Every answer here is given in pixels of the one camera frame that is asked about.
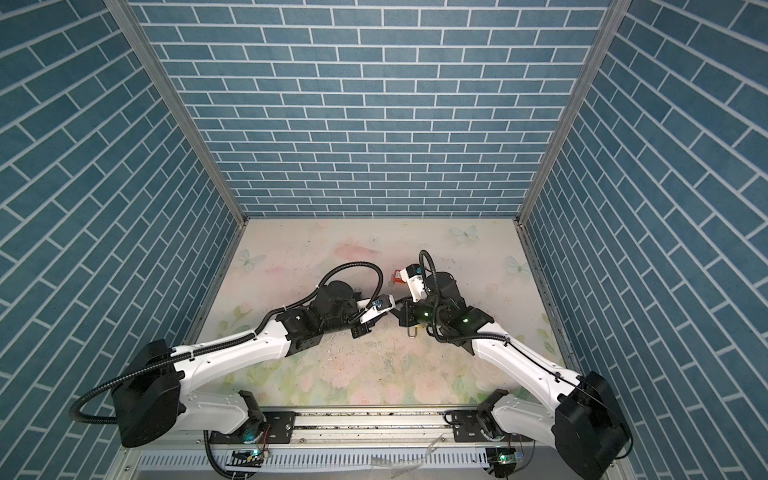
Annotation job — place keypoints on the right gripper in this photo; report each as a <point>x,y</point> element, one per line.
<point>406,316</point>

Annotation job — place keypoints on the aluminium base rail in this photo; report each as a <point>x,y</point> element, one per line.
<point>229,436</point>

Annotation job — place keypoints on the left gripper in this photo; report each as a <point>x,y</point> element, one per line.
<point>363,330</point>

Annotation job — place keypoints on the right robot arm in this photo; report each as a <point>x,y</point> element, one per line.
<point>528,372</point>

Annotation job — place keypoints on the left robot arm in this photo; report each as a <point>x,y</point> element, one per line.
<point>157,392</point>

